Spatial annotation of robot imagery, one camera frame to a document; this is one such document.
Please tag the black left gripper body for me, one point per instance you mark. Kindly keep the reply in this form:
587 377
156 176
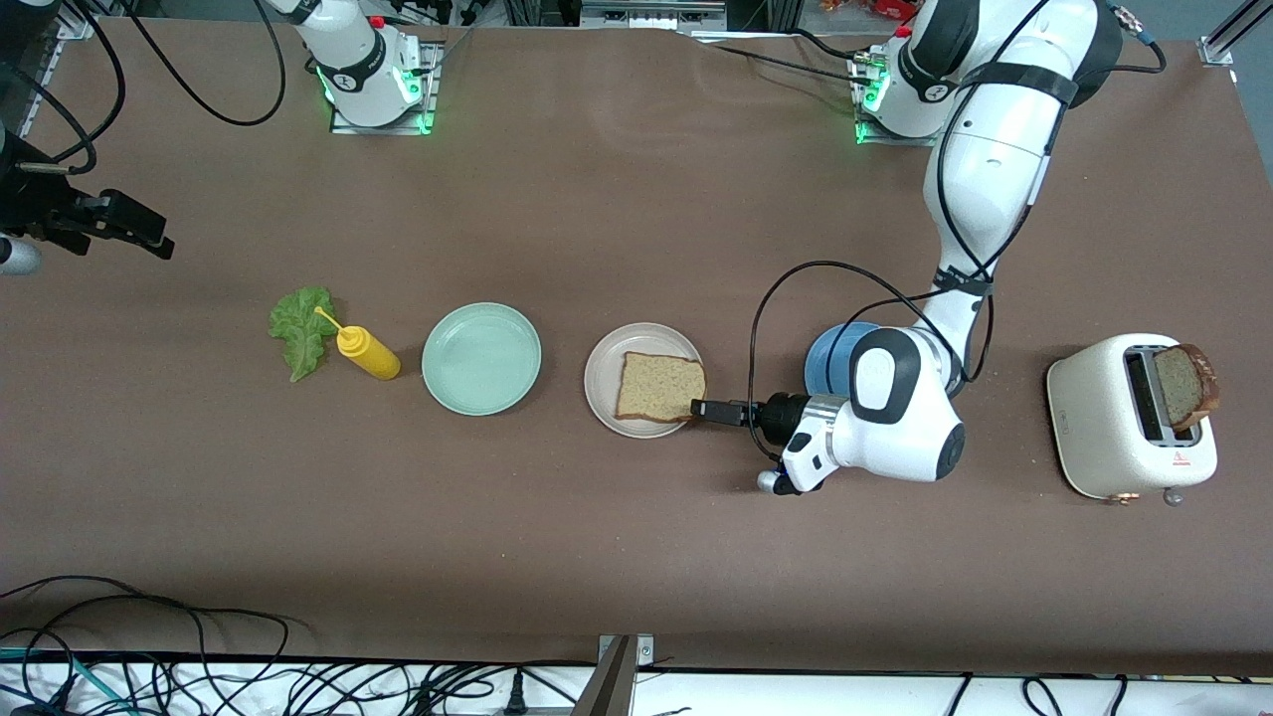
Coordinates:
779 414

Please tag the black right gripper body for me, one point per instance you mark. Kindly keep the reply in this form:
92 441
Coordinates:
32 211

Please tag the brown bread slice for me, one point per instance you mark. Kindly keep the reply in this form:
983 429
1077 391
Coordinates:
656 388
1183 388

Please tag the green lettuce leaf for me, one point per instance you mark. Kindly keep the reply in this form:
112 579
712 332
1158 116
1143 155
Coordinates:
298 333

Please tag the yellow mustard squeeze bottle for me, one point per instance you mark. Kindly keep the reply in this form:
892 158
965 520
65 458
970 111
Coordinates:
370 355

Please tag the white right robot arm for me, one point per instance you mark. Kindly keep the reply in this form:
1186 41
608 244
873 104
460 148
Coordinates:
358 70

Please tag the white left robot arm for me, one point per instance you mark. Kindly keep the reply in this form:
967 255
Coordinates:
995 149

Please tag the blue plate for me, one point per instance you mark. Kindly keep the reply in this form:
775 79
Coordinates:
825 363

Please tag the beige plate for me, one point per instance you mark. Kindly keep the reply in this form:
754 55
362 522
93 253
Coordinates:
602 383

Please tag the mint green plate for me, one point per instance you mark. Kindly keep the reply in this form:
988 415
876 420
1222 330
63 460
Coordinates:
481 359

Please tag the white toaster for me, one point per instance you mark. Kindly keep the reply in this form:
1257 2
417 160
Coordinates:
1094 428

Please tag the black power plug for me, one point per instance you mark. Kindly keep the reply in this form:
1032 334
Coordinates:
516 696

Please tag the grey metal device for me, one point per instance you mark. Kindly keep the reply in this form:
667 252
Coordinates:
651 15

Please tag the red packet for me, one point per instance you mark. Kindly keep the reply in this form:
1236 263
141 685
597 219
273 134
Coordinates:
875 8

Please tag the aluminium frame profile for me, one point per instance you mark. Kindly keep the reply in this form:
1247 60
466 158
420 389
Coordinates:
75 22
1218 48

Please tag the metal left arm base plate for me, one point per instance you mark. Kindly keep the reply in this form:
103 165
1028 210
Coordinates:
885 139

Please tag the metal table bracket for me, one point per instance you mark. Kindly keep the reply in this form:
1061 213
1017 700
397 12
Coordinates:
612 686

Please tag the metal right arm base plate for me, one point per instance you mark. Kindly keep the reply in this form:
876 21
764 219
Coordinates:
434 89

